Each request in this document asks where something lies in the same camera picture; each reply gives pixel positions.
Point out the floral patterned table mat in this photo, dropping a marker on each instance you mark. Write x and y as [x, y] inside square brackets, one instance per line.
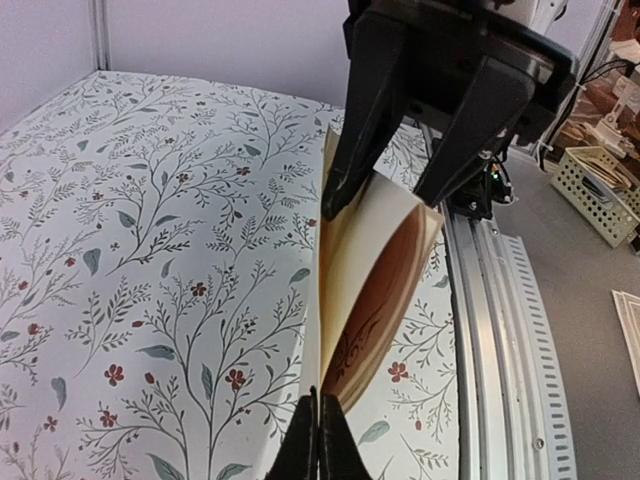
[156, 243]

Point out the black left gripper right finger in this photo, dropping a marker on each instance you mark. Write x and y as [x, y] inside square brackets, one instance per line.
[338, 454]

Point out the cream perforated plastic basket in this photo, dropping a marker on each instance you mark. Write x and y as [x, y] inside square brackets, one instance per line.
[594, 182]

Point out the front aluminium rail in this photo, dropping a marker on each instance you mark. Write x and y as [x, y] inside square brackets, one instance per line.
[513, 412]

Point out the left aluminium frame post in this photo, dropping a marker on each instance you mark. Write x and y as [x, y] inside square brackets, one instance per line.
[100, 34]

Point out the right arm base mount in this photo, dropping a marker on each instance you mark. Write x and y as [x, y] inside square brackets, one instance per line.
[491, 185]

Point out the cream envelope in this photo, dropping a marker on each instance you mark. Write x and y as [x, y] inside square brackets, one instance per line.
[379, 198]

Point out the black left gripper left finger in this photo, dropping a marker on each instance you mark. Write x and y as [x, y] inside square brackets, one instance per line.
[297, 457]

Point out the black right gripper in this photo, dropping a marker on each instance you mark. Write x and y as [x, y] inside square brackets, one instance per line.
[460, 66]

